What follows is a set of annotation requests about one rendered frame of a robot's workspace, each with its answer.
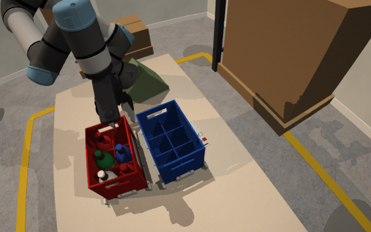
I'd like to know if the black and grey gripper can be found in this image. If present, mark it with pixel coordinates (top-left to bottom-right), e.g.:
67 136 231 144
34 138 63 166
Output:
84 62 135 123

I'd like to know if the blue crate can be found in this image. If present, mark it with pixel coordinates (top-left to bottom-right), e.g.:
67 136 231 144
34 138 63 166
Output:
139 106 205 185

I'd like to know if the green bottle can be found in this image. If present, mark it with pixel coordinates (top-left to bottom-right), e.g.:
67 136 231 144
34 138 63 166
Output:
95 150 116 170

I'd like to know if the red plastic bottle crate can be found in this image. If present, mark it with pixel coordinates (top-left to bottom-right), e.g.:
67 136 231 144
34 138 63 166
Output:
85 122 148 200

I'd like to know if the dark blue bottle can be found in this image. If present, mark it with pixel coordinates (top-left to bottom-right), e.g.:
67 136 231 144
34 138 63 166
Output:
115 144 133 164

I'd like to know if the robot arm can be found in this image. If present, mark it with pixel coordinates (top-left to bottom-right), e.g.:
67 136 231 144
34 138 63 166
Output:
1 0 138 125

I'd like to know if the white paper pick list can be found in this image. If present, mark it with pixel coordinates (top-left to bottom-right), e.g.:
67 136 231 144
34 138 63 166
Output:
190 122 210 147

